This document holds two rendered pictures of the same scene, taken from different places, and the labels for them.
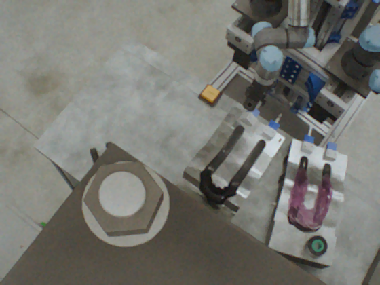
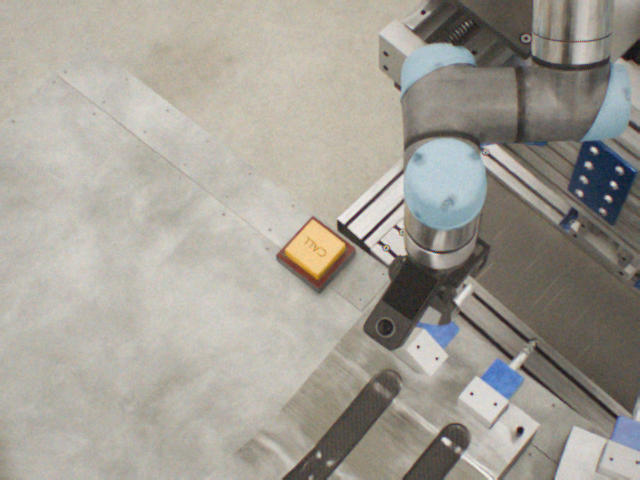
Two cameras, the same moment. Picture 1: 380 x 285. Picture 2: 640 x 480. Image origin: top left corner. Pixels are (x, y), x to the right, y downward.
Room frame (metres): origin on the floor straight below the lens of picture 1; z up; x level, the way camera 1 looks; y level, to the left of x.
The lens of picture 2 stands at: (0.33, -0.26, 2.39)
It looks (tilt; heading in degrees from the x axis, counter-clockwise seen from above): 67 degrees down; 19
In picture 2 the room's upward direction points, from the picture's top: 6 degrees counter-clockwise
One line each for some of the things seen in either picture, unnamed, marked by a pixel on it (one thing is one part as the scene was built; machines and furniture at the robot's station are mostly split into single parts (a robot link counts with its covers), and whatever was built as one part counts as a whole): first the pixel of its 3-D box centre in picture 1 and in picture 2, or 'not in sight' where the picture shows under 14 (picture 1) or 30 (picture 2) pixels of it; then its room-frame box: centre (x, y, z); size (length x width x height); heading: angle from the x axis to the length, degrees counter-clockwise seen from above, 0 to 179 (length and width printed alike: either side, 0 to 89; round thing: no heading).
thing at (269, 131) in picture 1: (273, 125); (505, 376); (0.82, -0.32, 0.89); 0.13 x 0.05 x 0.05; 153
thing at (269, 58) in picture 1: (269, 62); (443, 193); (0.85, -0.22, 1.31); 0.09 x 0.08 x 0.11; 14
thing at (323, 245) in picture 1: (316, 246); not in sight; (0.32, -0.52, 0.93); 0.08 x 0.08 x 0.04
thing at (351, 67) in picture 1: (361, 60); not in sight; (1.09, -0.65, 1.09); 0.15 x 0.15 x 0.10
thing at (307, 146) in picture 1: (309, 138); (632, 431); (0.79, -0.49, 0.86); 0.13 x 0.05 x 0.05; 170
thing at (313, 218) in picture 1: (311, 197); not in sight; (0.52, -0.50, 0.90); 0.26 x 0.18 x 0.08; 170
